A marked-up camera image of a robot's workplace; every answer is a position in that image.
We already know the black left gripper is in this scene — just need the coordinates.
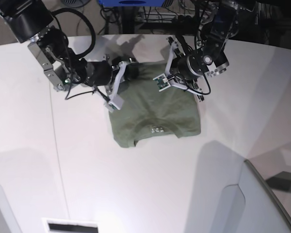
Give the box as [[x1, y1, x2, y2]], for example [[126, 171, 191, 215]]
[[171, 55, 203, 80]]

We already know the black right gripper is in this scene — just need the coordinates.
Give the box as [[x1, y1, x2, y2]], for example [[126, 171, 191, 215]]
[[82, 60, 139, 87]]

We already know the green t-shirt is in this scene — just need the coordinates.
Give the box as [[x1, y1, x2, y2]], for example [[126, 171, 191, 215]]
[[109, 63, 201, 148]]

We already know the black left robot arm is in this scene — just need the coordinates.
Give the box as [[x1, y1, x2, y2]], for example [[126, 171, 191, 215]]
[[165, 0, 256, 80]]

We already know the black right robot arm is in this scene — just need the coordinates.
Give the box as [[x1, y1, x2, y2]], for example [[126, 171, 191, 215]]
[[0, 0, 139, 100]]

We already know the blue bin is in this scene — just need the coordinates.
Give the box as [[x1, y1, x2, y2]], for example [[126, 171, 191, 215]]
[[98, 0, 164, 7]]

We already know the white vent panel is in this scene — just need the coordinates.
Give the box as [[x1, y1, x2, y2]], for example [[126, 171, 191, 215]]
[[42, 217, 99, 233]]

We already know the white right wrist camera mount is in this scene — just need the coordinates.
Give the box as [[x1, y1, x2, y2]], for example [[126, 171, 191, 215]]
[[93, 54, 138, 112]]

